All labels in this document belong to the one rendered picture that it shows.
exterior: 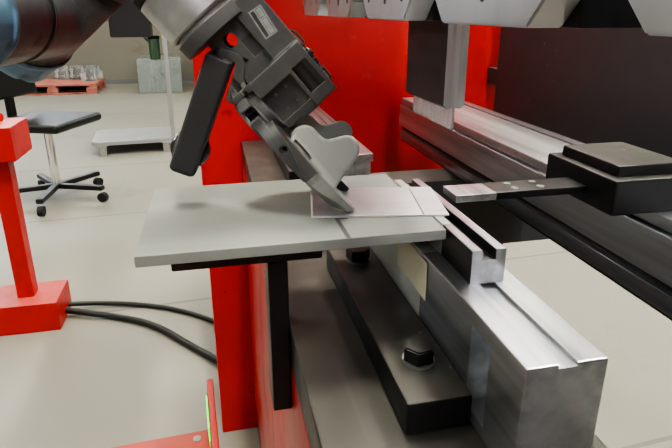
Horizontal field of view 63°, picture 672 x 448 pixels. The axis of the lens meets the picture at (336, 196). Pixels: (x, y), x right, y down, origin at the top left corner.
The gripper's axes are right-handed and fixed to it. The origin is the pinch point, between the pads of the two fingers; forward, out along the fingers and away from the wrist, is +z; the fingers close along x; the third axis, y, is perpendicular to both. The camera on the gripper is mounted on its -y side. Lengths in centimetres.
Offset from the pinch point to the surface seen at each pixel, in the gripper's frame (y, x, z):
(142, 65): -216, 788, -106
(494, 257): 8.3, -11.8, 9.2
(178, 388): -100, 103, 47
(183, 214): -11.6, -2.4, -8.9
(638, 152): 27.4, 4.8, 19.8
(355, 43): 14, 88, -1
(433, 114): 12.5, 0.8, 0.2
